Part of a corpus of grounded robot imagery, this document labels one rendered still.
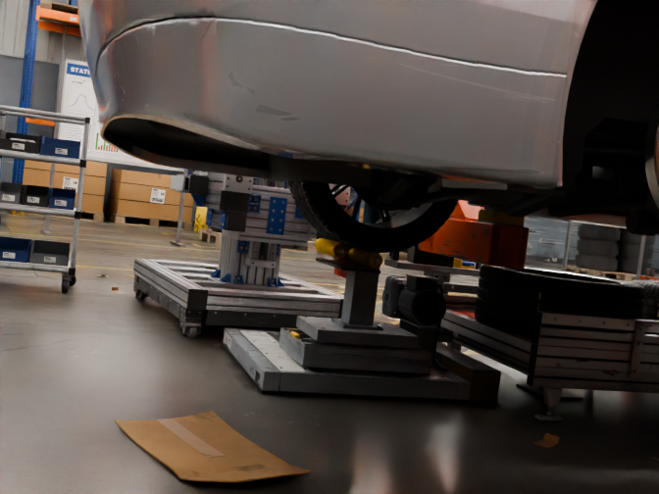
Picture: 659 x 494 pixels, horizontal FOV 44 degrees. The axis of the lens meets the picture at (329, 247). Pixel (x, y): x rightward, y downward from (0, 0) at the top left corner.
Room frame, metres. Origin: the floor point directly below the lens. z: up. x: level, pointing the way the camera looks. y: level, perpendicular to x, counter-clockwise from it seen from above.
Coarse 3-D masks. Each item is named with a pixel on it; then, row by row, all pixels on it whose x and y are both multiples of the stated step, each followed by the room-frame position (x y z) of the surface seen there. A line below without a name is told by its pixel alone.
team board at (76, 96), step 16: (64, 64) 8.66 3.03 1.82; (80, 64) 8.74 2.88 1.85; (64, 80) 8.67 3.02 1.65; (80, 80) 8.74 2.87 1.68; (64, 96) 8.68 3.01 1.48; (80, 96) 8.75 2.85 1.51; (64, 112) 8.68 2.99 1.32; (80, 112) 8.76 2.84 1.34; (96, 112) 8.82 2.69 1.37; (64, 128) 8.69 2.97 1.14; (80, 128) 8.76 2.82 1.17; (96, 128) 8.83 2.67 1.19; (80, 144) 8.77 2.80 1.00; (96, 144) 8.84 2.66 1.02; (96, 160) 8.85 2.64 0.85; (112, 160) 8.92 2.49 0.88; (128, 160) 8.99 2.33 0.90; (48, 224) 8.66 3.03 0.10; (176, 240) 9.28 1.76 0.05
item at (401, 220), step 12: (336, 192) 3.14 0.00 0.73; (336, 204) 2.94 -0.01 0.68; (432, 204) 3.05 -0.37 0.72; (348, 216) 2.96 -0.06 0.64; (396, 216) 3.23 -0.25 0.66; (408, 216) 3.13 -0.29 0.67; (420, 216) 3.04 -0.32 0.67; (372, 228) 2.98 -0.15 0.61; (384, 228) 3.00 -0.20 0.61; (396, 228) 3.01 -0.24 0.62
